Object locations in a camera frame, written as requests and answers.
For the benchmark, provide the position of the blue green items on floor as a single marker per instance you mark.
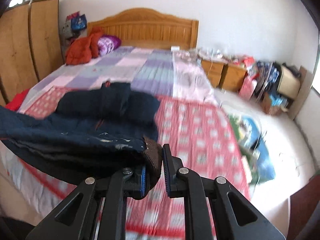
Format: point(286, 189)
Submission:
point(258, 165)

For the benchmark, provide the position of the pink red gift bag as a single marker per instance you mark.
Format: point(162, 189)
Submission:
point(248, 87)

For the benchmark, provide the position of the orange red puffer jacket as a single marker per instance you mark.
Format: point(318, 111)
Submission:
point(82, 50)

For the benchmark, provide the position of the navy blue padded jacket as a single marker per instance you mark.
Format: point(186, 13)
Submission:
point(92, 133)

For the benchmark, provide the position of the purple pink patchwork bed quilt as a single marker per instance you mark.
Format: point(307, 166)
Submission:
point(140, 67)

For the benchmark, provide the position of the red garment at bedside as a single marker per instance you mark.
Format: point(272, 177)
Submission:
point(17, 101)

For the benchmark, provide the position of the clutter pile of bags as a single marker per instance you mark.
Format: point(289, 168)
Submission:
point(279, 86)

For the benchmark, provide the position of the small white box on bed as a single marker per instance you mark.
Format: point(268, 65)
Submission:
point(175, 48)

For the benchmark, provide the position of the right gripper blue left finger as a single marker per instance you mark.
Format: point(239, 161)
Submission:
point(95, 209)

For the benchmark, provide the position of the wooden nightstand drawers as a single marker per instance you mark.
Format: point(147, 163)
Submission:
point(226, 76)

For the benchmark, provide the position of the wooden wardrobe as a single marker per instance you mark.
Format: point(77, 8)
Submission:
point(30, 46)

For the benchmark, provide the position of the wooden headboard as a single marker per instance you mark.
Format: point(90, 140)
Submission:
point(148, 28)

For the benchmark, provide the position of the hanging bags beside wardrobe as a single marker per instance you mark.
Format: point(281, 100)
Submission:
point(74, 25)

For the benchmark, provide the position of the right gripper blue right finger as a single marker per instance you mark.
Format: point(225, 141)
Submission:
point(214, 208)

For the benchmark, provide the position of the purple white patterned pillow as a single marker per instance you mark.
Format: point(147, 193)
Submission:
point(108, 43)

